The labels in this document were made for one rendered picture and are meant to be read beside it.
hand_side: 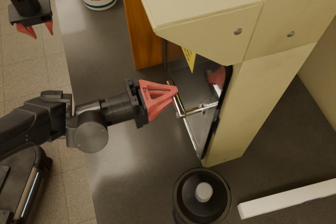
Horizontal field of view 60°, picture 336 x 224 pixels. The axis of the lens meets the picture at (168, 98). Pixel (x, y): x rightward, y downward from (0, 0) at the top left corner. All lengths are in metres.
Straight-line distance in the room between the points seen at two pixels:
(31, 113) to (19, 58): 1.91
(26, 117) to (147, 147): 0.40
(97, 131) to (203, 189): 0.20
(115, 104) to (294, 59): 0.32
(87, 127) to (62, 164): 1.41
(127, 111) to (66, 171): 1.34
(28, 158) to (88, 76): 0.84
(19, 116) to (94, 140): 0.12
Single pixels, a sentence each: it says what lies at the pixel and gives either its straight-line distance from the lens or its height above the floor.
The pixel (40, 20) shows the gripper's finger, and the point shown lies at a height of 1.18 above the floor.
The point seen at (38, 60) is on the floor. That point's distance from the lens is 2.36.
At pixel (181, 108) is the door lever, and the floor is 1.21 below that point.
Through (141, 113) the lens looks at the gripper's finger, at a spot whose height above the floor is 1.21.
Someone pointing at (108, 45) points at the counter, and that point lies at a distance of 1.03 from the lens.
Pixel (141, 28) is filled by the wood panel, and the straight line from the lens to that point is 0.82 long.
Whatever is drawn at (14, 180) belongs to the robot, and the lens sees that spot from 1.70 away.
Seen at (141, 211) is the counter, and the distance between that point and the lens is 0.78.
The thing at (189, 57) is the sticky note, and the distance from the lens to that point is 0.57.
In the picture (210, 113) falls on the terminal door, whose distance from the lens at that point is 0.53.
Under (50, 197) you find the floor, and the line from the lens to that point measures 1.87.
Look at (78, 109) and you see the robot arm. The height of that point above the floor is 1.23.
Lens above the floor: 1.71
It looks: 60 degrees down
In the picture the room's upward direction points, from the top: straight up
